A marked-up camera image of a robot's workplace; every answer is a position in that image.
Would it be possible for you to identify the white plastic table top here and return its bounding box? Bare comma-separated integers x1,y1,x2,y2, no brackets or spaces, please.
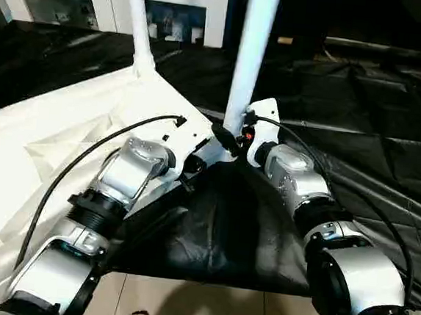
0,54,242,315

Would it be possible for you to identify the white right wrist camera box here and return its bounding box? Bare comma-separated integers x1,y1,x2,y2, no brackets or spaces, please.
241,96,285,171

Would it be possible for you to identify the silver metal rail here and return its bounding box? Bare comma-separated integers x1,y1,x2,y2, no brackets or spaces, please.
323,36,421,61

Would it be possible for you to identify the black mat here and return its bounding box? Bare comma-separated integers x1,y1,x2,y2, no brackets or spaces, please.
0,18,421,309

